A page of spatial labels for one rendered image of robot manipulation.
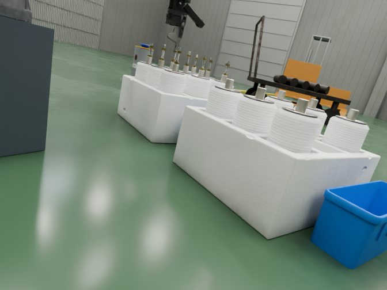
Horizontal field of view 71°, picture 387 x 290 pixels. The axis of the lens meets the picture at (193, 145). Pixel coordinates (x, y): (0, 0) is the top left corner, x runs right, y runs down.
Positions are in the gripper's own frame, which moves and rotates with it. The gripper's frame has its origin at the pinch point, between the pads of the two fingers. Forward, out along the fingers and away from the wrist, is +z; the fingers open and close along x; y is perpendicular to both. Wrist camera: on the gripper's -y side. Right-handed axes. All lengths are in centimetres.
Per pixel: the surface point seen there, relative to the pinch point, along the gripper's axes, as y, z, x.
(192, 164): -4, 31, 60
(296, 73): -246, -18, -324
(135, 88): 15.0, 19.8, 16.0
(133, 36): 67, -35, -1001
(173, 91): 1.8, 16.1, 31.1
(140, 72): 14.3, 13.8, 8.5
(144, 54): 13.9, 6.8, -9.2
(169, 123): 1.0, 27.4, 34.3
